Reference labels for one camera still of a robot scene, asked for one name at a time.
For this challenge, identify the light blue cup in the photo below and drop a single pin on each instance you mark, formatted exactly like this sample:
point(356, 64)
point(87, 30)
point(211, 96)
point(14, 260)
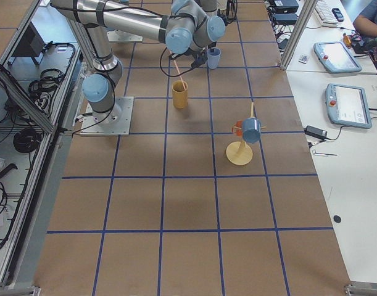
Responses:
point(213, 57)

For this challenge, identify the black electronics box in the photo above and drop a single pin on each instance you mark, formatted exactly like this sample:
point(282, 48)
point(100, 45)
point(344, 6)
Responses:
point(283, 12)

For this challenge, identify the teach pendant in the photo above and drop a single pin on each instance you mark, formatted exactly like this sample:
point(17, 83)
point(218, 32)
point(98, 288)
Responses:
point(347, 105)
point(336, 57)

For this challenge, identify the pink chopstick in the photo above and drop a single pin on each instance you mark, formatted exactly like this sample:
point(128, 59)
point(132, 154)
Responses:
point(179, 74)

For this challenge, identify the far teach pendant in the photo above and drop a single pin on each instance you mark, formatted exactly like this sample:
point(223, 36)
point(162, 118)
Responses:
point(336, 57)

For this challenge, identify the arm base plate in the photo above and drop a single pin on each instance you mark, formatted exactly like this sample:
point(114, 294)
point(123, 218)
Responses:
point(119, 36)
point(114, 124)

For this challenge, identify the bamboo cylinder holder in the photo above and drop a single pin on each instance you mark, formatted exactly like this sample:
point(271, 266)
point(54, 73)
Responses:
point(180, 94)

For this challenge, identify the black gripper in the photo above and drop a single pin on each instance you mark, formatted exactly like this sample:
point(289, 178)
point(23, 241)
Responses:
point(202, 58)

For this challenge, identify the wooden mug tree stand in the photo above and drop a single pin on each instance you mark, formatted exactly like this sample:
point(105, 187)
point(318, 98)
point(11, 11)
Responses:
point(239, 152)

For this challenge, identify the black monitor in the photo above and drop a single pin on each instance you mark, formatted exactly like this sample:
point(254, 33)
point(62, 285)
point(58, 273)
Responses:
point(30, 45)

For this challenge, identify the white keyboard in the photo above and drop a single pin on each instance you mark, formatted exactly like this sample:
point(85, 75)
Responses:
point(324, 15)

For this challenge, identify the aluminium side frame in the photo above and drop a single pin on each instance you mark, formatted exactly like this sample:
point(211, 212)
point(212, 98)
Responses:
point(37, 106)

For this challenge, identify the blue cup on stand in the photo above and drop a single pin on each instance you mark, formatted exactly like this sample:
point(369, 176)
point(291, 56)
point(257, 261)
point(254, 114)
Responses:
point(251, 130)

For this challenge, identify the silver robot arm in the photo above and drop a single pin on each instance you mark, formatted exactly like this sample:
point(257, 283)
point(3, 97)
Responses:
point(184, 29)
point(211, 21)

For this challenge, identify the aluminium frame post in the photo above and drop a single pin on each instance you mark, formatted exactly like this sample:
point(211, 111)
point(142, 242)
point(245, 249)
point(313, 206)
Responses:
point(304, 16)

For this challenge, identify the black round cap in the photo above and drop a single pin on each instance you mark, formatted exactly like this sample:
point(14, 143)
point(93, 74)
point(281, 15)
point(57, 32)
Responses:
point(337, 218)

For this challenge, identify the small white card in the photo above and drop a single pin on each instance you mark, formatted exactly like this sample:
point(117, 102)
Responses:
point(303, 59)

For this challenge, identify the hex key tool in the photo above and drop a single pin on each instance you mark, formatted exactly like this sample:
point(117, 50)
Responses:
point(322, 154)

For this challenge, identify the orange cup on stand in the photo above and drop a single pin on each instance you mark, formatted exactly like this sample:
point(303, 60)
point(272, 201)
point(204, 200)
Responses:
point(237, 128)

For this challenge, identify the seated person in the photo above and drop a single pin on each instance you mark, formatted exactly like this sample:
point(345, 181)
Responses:
point(366, 22)

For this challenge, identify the black power adapter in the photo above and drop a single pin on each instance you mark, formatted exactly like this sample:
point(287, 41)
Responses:
point(315, 132)

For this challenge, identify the near teach pendant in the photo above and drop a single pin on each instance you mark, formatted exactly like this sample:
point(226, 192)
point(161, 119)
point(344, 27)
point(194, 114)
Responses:
point(347, 105)

